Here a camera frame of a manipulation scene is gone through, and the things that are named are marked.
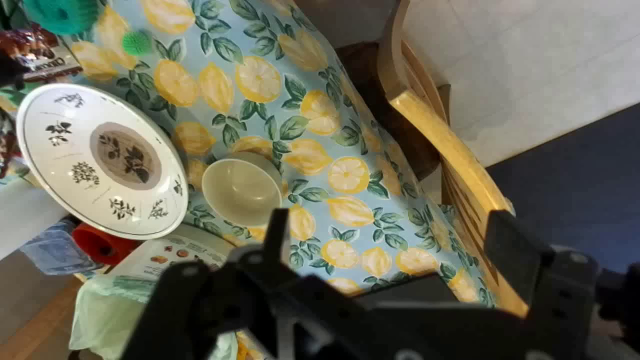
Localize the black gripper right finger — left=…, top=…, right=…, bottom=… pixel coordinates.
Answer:
left=483, top=208, right=557, bottom=303

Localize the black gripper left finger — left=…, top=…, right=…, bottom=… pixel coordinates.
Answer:
left=265, top=206, right=293, bottom=270

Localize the wooden lattice-back chair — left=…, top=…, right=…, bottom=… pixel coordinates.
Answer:
left=336, top=0, right=532, bottom=317

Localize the small cream bowl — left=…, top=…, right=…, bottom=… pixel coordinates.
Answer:
left=201, top=155, right=284, bottom=227

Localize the navy blue placemat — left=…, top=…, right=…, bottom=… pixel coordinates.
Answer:
left=486, top=101, right=640, bottom=275

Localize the printed paper booklet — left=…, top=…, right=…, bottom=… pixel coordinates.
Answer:
left=106, top=221, right=237, bottom=281

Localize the lemon print tablecloth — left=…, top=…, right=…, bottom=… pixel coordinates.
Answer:
left=63, top=0, right=499, bottom=310

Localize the red plastic object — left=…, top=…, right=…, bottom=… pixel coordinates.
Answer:
left=71, top=221, right=145, bottom=268

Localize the white floral plate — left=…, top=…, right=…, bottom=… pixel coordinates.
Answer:
left=15, top=81, right=191, bottom=242

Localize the blue cloth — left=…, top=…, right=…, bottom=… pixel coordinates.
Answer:
left=18, top=215, right=96, bottom=278

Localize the small green ball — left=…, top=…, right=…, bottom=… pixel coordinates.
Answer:
left=120, top=28, right=157, bottom=59

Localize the green round toy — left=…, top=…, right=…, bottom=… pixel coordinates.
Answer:
left=21, top=0, right=106, bottom=37

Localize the dark snack bag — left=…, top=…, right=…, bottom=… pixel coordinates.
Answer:
left=0, top=25, right=82, bottom=85

